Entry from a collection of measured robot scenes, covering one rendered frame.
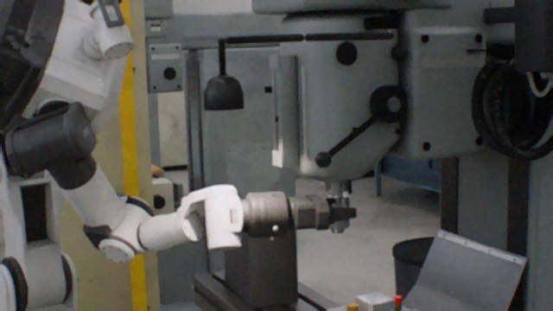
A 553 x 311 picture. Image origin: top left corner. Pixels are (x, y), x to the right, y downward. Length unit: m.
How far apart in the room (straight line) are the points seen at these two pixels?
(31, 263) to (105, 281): 1.35
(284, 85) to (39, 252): 0.78
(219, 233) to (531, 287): 0.67
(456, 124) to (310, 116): 0.30
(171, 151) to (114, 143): 6.82
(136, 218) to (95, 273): 1.59
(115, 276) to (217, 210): 1.80
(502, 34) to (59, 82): 0.89
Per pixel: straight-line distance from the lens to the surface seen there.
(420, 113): 1.48
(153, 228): 1.59
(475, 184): 1.77
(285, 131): 1.45
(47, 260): 1.93
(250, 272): 1.81
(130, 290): 3.28
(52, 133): 1.47
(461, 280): 1.78
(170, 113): 9.90
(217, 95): 1.35
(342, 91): 1.41
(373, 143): 1.46
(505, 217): 1.71
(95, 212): 1.58
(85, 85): 1.56
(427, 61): 1.48
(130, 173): 3.17
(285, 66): 1.44
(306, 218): 1.49
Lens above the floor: 1.57
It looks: 9 degrees down
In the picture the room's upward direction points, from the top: 2 degrees counter-clockwise
